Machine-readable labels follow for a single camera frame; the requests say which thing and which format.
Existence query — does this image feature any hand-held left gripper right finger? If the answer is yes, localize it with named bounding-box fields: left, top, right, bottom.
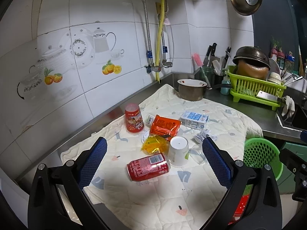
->
left=199, top=136, right=282, bottom=230

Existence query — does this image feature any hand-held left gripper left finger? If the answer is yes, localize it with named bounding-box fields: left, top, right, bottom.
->
left=27, top=136, right=113, bottom=230

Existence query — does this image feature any clear plastic bottle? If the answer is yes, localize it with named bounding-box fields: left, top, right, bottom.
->
left=188, top=144, right=209, bottom=164

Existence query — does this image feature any green plastic basket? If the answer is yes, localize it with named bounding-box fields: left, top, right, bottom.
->
left=243, top=137, right=284, bottom=181

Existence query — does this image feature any blue white milk carton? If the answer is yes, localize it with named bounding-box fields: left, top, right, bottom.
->
left=180, top=111, right=209, bottom=130

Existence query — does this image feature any orange snack packet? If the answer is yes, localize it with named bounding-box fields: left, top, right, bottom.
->
left=150, top=114, right=182, bottom=142

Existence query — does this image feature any green cabinet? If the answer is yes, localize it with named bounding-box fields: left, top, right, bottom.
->
left=278, top=141, right=307, bottom=195

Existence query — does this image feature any crumpled white tissue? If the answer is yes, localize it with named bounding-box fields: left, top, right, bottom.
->
left=194, top=129, right=217, bottom=145

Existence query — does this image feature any white paper cup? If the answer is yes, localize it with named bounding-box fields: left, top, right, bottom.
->
left=167, top=136, right=190, bottom=168

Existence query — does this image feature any steel sink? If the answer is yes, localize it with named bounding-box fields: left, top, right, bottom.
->
left=276, top=101, right=307, bottom=132

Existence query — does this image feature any red plastic stool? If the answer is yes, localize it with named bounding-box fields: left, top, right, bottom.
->
left=230, top=184, right=253, bottom=223

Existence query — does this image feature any red soda can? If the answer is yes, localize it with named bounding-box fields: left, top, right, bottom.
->
left=127, top=153, right=171, bottom=182

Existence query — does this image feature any red printed paper cup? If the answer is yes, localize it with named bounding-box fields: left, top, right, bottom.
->
left=125, top=103, right=145, bottom=134

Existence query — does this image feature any yellow snack packet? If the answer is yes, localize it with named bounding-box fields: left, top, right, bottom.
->
left=141, top=135, right=169, bottom=155

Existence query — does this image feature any white rag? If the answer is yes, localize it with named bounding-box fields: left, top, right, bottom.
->
left=281, top=95, right=296, bottom=120

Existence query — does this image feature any white quilted cloth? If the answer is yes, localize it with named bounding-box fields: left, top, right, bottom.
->
left=60, top=84, right=263, bottom=230

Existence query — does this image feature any teal soap bottle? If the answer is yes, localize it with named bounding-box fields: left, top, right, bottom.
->
left=220, top=75, right=232, bottom=95

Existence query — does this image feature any metal cleaver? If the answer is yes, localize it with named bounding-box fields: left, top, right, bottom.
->
left=256, top=90, right=285, bottom=106

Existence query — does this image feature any green dish rack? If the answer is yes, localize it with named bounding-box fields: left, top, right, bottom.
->
left=227, top=65, right=287, bottom=111

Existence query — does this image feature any green utensil holder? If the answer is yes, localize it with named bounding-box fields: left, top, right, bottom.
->
left=199, top=66, right=215, bottom=87

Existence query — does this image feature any white bowl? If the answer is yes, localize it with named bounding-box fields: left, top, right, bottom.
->
left=267, top=72, right=282, bottom=85

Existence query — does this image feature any brown clay pot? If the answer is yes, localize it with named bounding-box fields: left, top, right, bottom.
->
left=236, top=59, right=269, bottom=81

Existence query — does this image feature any pink bottle brush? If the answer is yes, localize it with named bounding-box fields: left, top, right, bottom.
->
left=191, top=53, right=211, bottom=87

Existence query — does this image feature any white plate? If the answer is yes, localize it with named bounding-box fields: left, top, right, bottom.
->
left=269, top=57, right=281, bottom=77

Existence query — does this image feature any dark metal wok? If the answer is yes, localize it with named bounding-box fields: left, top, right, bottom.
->
left=233, top=46, right=271, bottom=67

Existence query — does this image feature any metal pot with handle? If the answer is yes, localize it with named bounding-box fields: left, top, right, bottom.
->
left=177, top=79, right=213, bottom=102

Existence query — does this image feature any black handled knife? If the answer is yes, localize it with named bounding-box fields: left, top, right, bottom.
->
left=204, top=43, right=217, bottom=67
left=222, top=47, right=232, bottom=69

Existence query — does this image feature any yellow gas hose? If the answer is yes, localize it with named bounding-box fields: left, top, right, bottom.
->
left=156, top=0, right=167, bottom=82

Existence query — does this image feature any metal flexible hose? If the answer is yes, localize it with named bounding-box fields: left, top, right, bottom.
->
left=135, top=0, right=154, bottom=73

